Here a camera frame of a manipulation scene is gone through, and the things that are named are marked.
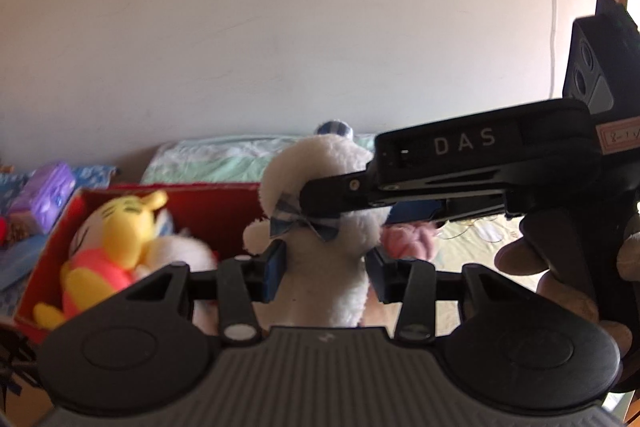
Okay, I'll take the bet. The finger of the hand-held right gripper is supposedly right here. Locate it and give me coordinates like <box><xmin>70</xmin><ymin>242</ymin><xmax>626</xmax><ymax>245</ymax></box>
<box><xmin>300</xmin><ymin>169</ymin><xmax>396</xmax><ymax>219</ymax></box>
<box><xmin>387</xmin><ymin>193</ymin><xmax>506</xmax><ymax>225</ymax></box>

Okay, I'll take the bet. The person's right hand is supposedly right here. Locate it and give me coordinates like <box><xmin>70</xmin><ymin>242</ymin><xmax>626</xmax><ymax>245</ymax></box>
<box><xmin>494</xmin><ymin>202</ymin><xmax>640</xmax><ymax>358</ymax></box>

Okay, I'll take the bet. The purple tissue pack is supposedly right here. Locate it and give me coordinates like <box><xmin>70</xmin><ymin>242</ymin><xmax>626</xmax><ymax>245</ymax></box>
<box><xmin>7</xmin><ymin>162</ymin><xmax>77</xmax><ymax>235</ymax></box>

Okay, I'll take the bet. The red cardboard box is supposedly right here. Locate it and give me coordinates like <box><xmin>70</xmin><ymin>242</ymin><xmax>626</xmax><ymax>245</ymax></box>
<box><xmin>12</xmin><ymin>182</ymin><xmax>273</xmax><ymax>343</ymax></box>

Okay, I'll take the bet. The pinkish brown plush bear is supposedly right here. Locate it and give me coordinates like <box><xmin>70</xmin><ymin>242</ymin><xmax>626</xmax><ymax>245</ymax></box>
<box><xmin>379</xmin><ymin>224</ymin><xmax>441</xmax><ymax>260</ymax></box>

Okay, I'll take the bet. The grey wall cable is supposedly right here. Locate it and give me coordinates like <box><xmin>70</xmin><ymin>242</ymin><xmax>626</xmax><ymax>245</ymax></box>
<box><xmin>546</xmin><ymin>0</ymin><xmax>559</xmax><ymax>98</ymax></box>

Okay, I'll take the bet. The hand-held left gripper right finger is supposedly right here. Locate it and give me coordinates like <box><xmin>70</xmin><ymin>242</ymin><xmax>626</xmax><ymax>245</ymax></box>
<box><xmin>365</xmin><ymin>249</ymin><xmax>531</xmax><ymax>342</ymax></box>

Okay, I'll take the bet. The white plush rabbit blue bow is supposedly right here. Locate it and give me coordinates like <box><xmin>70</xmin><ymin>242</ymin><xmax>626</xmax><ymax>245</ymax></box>
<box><xmin>243</xmin><ymin>121</ymin><xmax>393</xmax><ymax>328</ymax></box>

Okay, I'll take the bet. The white plush with checked ear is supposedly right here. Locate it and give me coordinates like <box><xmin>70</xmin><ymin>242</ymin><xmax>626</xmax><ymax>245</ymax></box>
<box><xmin>137</xmin><ymin>207</ymin><xmax>218</xmax><ymax>280</ymax></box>

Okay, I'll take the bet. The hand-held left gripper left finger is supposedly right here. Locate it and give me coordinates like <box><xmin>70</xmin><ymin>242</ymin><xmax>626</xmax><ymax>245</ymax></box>
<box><xmin>122</xmin><ymin>241</ymin><xmax>286</xmax><ymax>344</ymax></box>

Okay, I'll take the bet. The yellow plush tiger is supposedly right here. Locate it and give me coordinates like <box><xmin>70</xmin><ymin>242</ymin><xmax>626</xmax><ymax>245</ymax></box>
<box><xmin>32</xmin><ymin>189</ymin><xmax>171</xmax><ymax>330</ymax></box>

